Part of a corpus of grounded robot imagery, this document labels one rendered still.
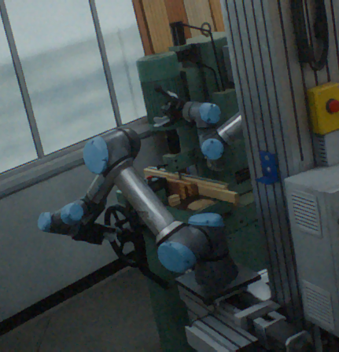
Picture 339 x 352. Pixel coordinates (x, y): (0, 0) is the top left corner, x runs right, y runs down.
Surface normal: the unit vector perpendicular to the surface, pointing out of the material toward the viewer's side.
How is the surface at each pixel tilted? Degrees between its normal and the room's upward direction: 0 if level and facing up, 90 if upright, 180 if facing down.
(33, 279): 90
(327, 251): 90
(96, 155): 84
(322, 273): 90
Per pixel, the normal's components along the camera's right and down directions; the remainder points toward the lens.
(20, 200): 0.67, 0.10
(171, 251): -0.53, 0.46
